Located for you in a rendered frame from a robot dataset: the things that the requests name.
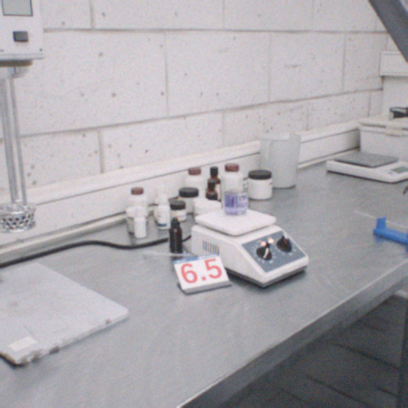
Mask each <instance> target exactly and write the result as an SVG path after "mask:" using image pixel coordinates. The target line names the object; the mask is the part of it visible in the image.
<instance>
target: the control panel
mask: <svg viewBox="0 0 408 408"><path fill-rule="evenodd" d="M283 234H285V233H284V232H283V231H282V230H280V231H278V232H275V233H271V234H268V235H265V236H263V237H259V238H257V239H254V240H252V241H247V242H245V243H242V244H240V245H241V247H242V248H244V249H245V251H246V252H247V253H248V254H249V255H250V256H251V257H252V258H253V259H254V261H255V262H256V263H257V264H258V265H259V266H260V267H261V269H262V270H263V271H264V272H265V273H267V272H268V271H272V270H274V269H277V268H279V267H281V266H283V265H286V264H288V263H291V262H293V261H297V260H299V259H301V258H303V257H306V255H305V254H304V253H303V252H302V251H301V250H300V247H299V246H298V245H297V244H295V243H294V242H293V241H292V240H291V239H290V238H289V237H288V236H287V235H286V234H285V235H286V236H287V237H288V239H289V241H290V242H291V244H292V250H291V252H290V253H284V252H281V251H280V249H279V248H278V247H277V241H278V240H280V239H281V237H282V235H283ZM270 239H272V240H273V242H271V241H269V240H270ZM262 242H270V244H271V245H270V251H271V252H272V254H273V258H272V259H271V260H270V261H264V260H262V259H260V258H259V257H258V256H257V254H256V250H257V247H259V246H264V245H263V244H262Z"/></svg>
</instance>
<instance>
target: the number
mask: <svg viewBox="0 0 408 408"><path fill-rule="evenodd" d="M176 266H177V269H178V272H179V275H180V278H181V281H182V285H183V286H185V285H189V284H197V283H202V282H206V281H213V280H218V279H222V278H226V275H225V273H224V270H223V268H222V264H221V262H220V260H219V258H218V257H212V258H207V259H203V260H198V261H189V262H185V263H181V264H176Z"/></svg>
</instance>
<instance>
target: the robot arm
mask: <svg viewBox="0 0 408 408"><path fill-rule="evenodd" d="M367 1H368V2H369V3H370V5H371V7H372V9H373V10H374V12H375V13H376V14H377V16H378V18H379V20H380V22H381V23H382V25H383V27H384V28H385V30H386V31H387V33H388V34H389V36H390V37H391V38H392V40H393V41H394V43H395V44H396V47H397V48H398V50H399V52H400V53H401V54H402V56H403V58H404V60H405V61H406V63H407V64H408V0H367Z"/></svg>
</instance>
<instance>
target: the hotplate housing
mask: <svg viewBox="0 0 408 408"><path fill-rule="evenodd" d="M280 230H282V229H281V228H279V227H278V226H274V225H268V226H264V227H261V228H259V229H255V230H252V231H249V232H247V233H242V234H239V235H231V234H228V233H225V232H222V231H220V230H217V229H212V228H210V227H208V226H204V225H201V224H200V225H197V226H194V227H193V228H192V253H193V255H196V256H205V255H209V254H214V253H218V254H219V257H220V259H221V261H222V264H223V267H224V269H225V271H227V272H229V273H232V274H234V275H237V277H240V278H242V279H245V280H247V281H250V282H253V283H254V284H258V285H260V286H261V287H265V286H267V285H270V284H273V283H275V282H277V281H280V280H282V279H284V278H286V277H289V276H291V275H292V274H293V273H297V272H299V271H301V270H303V269H306V268H307V264H308V256H307V255H306V254H305V253H304V251H303V250H302V249H301V248H300V250H301V251H302V252H303V253H304V254H305V255H306V257H303V258H301V259H299V260H297V261H293V262H291V263H288V264H286V265H283V266H281V267H279V268H277V269H274V270H272V271H268V272H267V273H265V272H264V271H263V270H262V269H261V267H260V266H259V265H258V264H257V263H256V262H255V261H254V259H253V258H252V257H251V256H250V255H249V254H248V253H247V252H246V251H245V249H244V248H242V247H241V245H240V244H242V243H245V242H247V241H252V240H254V239H257V238H259V237H263V236H265V235H268V234H271V233H275V232H278V231H280ZM282 231H283V230H282ZM283 232H284V231H283ZM284 233H285V232H284ZM285 234H286V233H285ZM286 235H287V234H286ZM287 236H288V235H287ZM289 238H290V237H289ZM290 239H291V238H290ZM291 240H292V239H291ZM293 242H294V241H293ZM294 243H295V242H294ZM295 244H296V243H295Z"/></svg>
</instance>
